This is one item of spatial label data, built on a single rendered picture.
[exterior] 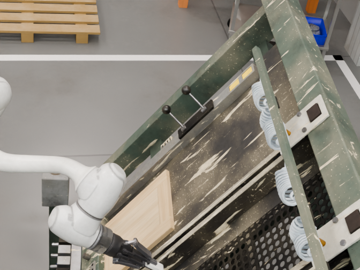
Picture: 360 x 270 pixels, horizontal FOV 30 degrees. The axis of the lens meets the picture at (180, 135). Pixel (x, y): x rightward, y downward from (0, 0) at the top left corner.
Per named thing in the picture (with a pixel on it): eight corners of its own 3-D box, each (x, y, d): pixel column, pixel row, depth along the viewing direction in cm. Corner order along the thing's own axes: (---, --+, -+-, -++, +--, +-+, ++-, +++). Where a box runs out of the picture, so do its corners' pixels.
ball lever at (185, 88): (204, 113, 263) (181, 88, 263) (211, 106, 262) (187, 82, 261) (202, 115, 260) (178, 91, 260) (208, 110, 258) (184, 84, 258)
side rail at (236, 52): (118, 176, 318) (99, 166, 313) (286, 15, 268) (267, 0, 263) (118, 185, 314) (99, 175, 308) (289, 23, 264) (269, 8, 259)
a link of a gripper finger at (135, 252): (121, 244, 224) (124, 241, 223) (148, 256, 229) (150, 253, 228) (121, 253, 221) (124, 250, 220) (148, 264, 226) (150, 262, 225)
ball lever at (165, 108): (185, 132, 269) (161, 107, 269) (190, 126, 267) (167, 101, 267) (181, 134, 266) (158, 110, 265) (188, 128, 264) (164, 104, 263)
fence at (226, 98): (108, 209, 296) (100, 205, 294) (259, 68, 253) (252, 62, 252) (108, 218, 292) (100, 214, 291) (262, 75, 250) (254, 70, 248)
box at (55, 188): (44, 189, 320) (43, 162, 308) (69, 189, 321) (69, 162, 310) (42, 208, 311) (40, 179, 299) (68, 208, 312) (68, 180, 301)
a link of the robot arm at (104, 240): (100, 238, 212) (115, 245, 215) (100, 217, 219) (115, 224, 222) (83, 253, 216) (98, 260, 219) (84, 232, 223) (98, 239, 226)
